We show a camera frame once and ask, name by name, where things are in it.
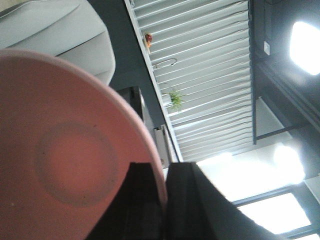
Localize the green potted plant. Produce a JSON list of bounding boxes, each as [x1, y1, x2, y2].
[[162, 88, 186, 111]]

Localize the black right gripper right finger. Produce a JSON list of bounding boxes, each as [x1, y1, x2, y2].
[[166, 162, 282, 240]]

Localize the right beige upholstered chair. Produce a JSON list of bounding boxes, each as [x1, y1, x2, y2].
[[0, 0, 116, 85]]

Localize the fruit plate on counter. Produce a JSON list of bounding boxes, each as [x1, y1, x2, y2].
[[144, 32, 153, 48]]

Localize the pink plastic bowl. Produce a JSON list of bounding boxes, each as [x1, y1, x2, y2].
[[0, 49, 166, 240]]

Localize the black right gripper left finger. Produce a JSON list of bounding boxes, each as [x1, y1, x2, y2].
[[86, 162, 167, 240]]

